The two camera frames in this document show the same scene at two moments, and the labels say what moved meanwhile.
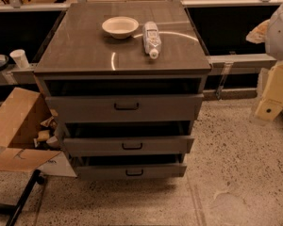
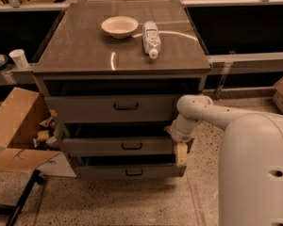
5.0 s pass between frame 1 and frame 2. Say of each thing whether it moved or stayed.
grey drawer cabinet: stayed
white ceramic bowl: stayed
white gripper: moved
